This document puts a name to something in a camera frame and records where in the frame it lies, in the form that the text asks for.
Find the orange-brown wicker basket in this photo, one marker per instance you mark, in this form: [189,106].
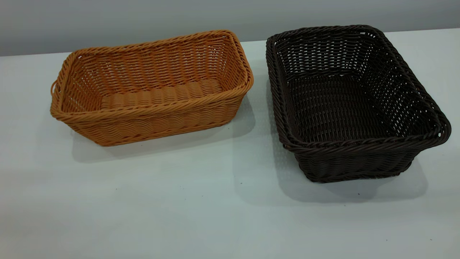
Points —
[151,126]

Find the dark brown wicker basket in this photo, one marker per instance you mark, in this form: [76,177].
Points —
[359,162]

